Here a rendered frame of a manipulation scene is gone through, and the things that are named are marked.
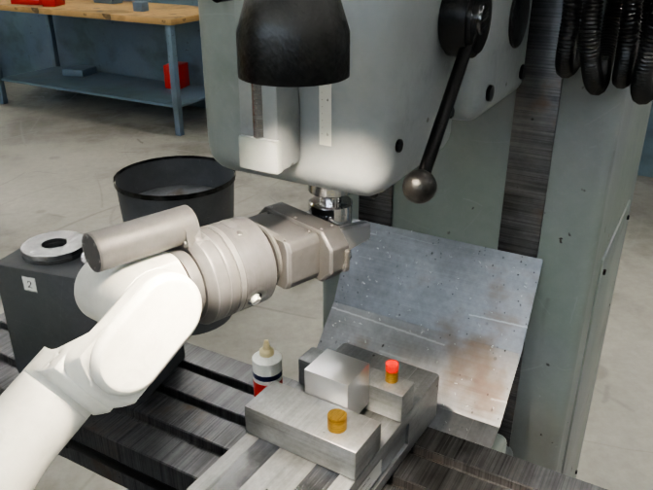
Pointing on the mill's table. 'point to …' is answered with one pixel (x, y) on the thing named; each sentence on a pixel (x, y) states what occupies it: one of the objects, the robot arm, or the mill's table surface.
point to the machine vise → (391, 436)
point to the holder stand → (50, 298)
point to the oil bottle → (266, 367)
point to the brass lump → (336, 421)
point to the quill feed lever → (453, 37)
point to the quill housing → (344, 97)
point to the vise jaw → (312, 429)
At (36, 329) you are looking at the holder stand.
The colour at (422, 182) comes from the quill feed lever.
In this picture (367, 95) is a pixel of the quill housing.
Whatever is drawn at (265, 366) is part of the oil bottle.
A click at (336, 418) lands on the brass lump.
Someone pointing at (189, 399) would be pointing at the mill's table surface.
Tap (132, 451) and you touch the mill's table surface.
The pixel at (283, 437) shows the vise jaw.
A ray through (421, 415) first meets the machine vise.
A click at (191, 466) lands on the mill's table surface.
